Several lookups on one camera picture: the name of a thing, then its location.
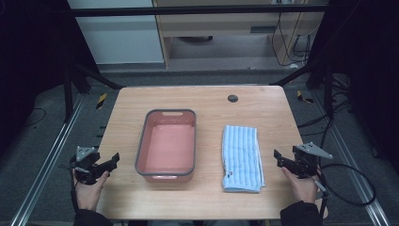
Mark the pink basin with grey rim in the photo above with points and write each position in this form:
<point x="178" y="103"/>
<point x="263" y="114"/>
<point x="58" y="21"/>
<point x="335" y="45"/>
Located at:
<point x="167" y="147"/>

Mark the dark curtain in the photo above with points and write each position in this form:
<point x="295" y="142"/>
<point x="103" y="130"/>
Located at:
<point x="31" y="47"/>
<point x="367" y="62"/>

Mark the yellow black striped tape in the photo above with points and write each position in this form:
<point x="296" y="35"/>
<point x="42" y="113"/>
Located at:
<point x="101" y="100"/>
<point x="302" y="96"/>

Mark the blue striped towel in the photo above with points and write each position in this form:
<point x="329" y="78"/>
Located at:
<point x="241" y="157"/>

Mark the black horizontal frame bar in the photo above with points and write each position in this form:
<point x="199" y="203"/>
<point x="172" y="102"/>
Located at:
<point x="188" y="10"/>

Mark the person's left hand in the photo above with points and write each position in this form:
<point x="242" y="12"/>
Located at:
<point x="89" y="193"/>

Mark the light wooden desk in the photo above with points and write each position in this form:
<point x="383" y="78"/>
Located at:
<point x="219" y="23"/>

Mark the white cabinet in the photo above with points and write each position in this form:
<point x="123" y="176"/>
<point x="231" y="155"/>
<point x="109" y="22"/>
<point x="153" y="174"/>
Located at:
<point x="119" y="37"/>

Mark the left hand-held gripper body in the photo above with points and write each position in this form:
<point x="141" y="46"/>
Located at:
<point x="85" y="163"/>

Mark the aluminium floor rail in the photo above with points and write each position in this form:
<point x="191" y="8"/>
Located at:
<point x="354" y="169"/>
<point x="47" y="163"/>

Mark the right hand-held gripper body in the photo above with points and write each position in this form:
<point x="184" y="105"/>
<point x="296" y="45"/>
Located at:
<point x="306" y="161"/>

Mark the person's right hand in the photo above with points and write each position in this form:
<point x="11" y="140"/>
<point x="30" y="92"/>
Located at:
<point x="301" y="186"/>

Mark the black metal stand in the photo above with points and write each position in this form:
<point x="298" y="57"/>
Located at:
<point x="328" y="94"/>
<point x="67" y="94"/>

